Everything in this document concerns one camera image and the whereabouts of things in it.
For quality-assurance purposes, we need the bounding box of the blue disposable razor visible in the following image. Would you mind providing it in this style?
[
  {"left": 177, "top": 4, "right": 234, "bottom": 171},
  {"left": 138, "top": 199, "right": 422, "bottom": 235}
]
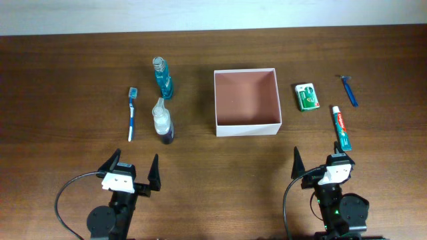
[{"left": 336, "top": 75, "right": 359, "bottom": 107}]

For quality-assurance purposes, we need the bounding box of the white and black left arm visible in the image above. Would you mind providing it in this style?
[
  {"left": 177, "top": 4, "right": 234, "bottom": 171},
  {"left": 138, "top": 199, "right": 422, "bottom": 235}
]
[{"left": 87, "top": 149, "right": 161, "bottom": 240}]

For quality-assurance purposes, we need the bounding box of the white open cardboard box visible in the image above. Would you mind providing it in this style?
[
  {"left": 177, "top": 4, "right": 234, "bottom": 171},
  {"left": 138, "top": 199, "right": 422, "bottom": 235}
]
[{"left": 213, "top": 68, "right": 282, "bottom": 137}]

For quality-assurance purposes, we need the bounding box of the green soap bar pack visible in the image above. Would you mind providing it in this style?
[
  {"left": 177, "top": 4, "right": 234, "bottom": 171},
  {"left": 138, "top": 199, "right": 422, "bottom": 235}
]
[{"left": 295, "top": 83, "right": 320, "bottom": 111}]

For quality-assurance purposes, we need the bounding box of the clear foam soap pump bottle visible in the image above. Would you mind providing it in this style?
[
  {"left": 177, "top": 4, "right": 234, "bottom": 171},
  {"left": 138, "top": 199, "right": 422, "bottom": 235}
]
[{"left": 152, "top": 97, "right": 174, "bottom": 145}]

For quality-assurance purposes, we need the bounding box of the red and green toothpaste tube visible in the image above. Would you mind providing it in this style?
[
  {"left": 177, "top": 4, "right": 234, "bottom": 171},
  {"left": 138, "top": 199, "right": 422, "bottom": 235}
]
[{"left": 332, "top": 106, "right": 352, "bottom": 151}]

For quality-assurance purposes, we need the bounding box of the blue and white toothbrush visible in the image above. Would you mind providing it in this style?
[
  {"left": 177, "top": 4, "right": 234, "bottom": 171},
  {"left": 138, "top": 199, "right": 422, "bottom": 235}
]
[{"left": 128, "top": 87, "right": 137, "bottom": 142}]

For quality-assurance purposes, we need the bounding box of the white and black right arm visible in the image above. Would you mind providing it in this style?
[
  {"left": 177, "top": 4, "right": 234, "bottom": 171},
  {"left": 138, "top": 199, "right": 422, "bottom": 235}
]
[{"left": 291, "top": 142, "right": 369, "bottom": 239}]

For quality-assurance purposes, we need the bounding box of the teal mouthwash bottle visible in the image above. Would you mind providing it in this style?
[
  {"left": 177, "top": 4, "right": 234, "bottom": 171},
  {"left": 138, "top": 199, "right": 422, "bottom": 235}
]
[{"left": 153, "top": 57, "right": 173, "bottom": 100}]

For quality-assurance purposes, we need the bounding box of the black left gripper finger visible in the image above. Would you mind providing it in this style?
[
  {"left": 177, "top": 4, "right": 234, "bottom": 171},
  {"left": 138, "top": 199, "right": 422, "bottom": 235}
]
[
  {"left": 147, "top": 154, "right": 161, "bottom": 191},
  {"left": 97, "top": 149, "right": 121, "bottom": 177}
]

